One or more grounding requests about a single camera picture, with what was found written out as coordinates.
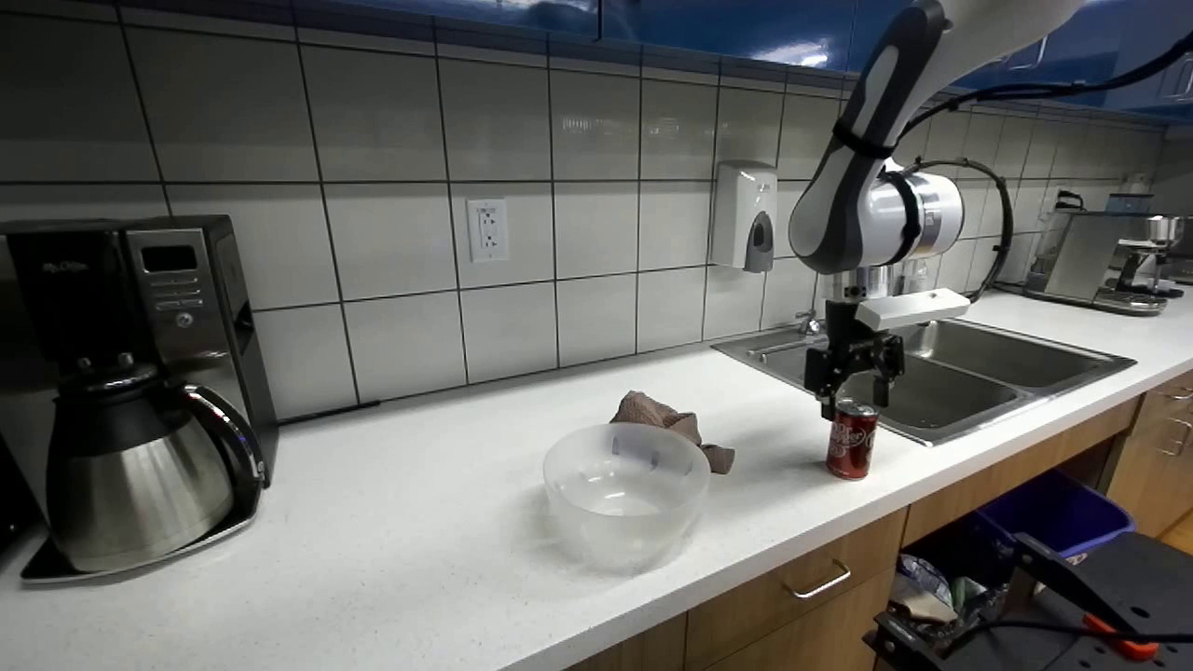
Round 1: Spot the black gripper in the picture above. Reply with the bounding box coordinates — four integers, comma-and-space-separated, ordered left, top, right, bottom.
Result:
802, 296, 909, 426

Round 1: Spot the brown dr pepper can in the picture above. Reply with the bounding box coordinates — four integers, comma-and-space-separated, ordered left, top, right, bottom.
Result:
822, 402, 884, 484

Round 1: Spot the clear plastic bowl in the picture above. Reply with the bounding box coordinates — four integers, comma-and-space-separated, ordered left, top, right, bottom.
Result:
540, 420, 717, 576

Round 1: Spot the stainless steel sink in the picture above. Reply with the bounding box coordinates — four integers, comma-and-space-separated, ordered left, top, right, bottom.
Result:
720, 315, 1138, 448

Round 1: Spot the brown crumpled cloth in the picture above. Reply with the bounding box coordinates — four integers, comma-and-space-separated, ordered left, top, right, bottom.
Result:
607, 388, 738, 476

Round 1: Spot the white soap dispenser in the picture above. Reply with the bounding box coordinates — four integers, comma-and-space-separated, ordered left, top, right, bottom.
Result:
707, 163, 781, 276

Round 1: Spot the blue plastic bin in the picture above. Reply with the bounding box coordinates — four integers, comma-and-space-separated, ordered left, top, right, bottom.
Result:
973, 476, 1138, 567

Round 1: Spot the wooden drawer front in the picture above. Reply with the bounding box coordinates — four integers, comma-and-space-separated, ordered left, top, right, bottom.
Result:
682, 516, 909, 671

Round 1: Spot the silver espresso machine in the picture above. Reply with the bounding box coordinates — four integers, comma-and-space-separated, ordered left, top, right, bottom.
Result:
1019, 185, 1193, 320

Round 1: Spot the black robot cart platform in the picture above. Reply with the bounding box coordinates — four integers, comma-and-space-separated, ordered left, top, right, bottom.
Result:
1009, 530, 1193, 644

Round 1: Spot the orange black bar clamp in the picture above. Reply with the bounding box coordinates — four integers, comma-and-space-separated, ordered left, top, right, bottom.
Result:
1076, 608, 1166, 669

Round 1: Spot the blue overhead cabinet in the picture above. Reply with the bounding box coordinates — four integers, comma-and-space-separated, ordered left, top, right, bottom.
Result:
108, 0, 1193, 126

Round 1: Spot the black coffee maker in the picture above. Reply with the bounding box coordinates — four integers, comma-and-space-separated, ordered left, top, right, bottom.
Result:
0, 213, 279, 590

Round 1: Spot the steel coffee carafe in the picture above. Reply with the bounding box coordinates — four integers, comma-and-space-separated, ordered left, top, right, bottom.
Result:
39, 364, 273, 578

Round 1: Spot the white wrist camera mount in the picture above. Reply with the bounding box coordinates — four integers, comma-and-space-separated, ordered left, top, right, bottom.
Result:
852, 287, 973, 336

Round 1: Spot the silver drawer handle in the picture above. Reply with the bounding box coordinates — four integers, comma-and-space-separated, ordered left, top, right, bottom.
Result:
780, 561, 858, 608

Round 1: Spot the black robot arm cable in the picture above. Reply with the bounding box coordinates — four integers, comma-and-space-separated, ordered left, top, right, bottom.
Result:
891, 30, 1193, 300

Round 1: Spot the wooden cabinet with handles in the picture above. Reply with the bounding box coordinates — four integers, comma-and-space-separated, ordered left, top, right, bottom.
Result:
1103, 370, 1193, 556

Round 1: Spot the white wall outlet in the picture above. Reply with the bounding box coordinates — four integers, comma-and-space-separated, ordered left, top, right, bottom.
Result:
464, 197, 513, 270

